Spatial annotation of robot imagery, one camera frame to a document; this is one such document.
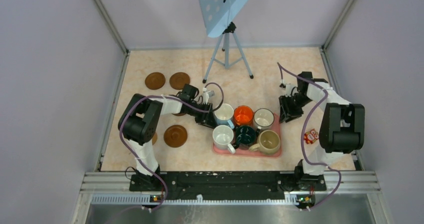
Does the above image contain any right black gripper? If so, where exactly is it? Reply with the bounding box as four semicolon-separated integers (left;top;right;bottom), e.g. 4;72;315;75
279;93;314;124

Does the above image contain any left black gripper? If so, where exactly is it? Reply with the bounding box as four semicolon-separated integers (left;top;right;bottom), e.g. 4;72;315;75
185;101;218;129

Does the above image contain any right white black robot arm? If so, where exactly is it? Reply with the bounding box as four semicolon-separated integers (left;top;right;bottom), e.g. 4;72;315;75
279;71;365;190

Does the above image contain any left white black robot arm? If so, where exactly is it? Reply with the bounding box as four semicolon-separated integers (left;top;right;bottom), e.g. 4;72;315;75
118;84;217;191

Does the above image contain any light blue mug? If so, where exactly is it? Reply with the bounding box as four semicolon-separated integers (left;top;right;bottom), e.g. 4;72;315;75
213;103;235;130

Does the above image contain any pink plastic tray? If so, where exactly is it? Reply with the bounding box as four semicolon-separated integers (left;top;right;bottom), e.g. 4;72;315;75
212;114;283;158

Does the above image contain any white ribbed dark-rimmed mug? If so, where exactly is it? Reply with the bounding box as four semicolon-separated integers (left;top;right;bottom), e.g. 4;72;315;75
253;108;275;130

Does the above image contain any orange mug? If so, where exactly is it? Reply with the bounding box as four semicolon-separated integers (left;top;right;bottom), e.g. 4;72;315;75
233;105;254;126

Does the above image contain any red owl toy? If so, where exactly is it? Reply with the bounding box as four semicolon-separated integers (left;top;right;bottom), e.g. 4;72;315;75
303;129;320;145

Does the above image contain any dark green mug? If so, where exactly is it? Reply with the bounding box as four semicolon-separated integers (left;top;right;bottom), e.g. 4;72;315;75
233;125;257;150

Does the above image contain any beige mug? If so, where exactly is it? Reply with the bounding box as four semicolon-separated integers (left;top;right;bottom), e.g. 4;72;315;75
248;130;281;156

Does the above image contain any blue music stand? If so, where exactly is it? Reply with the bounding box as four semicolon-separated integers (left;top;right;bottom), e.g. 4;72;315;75
198;0;254;84

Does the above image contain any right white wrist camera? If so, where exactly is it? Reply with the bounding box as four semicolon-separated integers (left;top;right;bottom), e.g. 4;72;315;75
279;79;297;97

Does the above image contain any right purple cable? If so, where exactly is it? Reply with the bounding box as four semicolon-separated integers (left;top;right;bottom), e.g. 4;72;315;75
276;62;342;211

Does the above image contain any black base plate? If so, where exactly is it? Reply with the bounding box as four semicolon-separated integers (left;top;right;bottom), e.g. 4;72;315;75
129;171;327;201

